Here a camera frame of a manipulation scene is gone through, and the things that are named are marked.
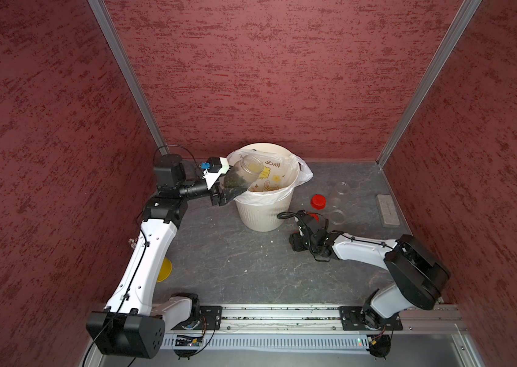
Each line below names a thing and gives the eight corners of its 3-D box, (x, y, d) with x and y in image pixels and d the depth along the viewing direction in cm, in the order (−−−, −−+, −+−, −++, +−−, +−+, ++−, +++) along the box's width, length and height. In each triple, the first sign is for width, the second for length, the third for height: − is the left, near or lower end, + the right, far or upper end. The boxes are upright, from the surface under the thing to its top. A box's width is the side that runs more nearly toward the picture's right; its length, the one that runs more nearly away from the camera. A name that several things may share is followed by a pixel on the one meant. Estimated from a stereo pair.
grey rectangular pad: (381, 227, 99) (385, 222, 96) (374, 197, 109) (377, 193, 106) (396, 228, 99) (401, 224, 96) (388, 199, 109) (392, 194, 106)
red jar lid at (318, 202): (312, 209, 105) (312, 206, 103) (310, 197, 109) (310, 194, 107) (326, 209, 105) (327, 207, 103) (323, 197, 109) (324, 194, 107)
